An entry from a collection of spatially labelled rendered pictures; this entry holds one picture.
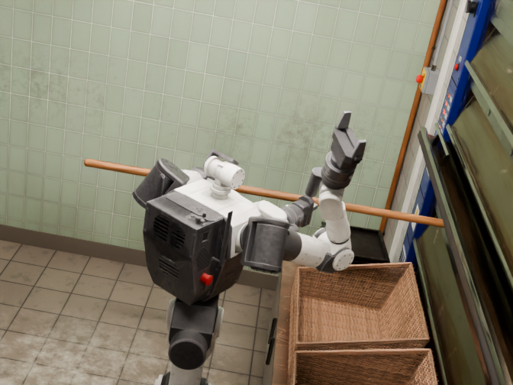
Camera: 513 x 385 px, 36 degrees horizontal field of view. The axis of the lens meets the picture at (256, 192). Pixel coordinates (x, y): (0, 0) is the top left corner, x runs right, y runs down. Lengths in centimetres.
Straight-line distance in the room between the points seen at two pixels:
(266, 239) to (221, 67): 196
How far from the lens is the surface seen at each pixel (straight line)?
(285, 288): 352
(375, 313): 349
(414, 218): 296
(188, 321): 241
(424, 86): 372
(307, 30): 398
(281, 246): 222
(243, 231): 227
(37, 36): 424
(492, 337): 194
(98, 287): 438
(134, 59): 412
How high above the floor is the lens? 244
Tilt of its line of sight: 26 degrees down
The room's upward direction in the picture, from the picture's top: 11 degrees clockwise
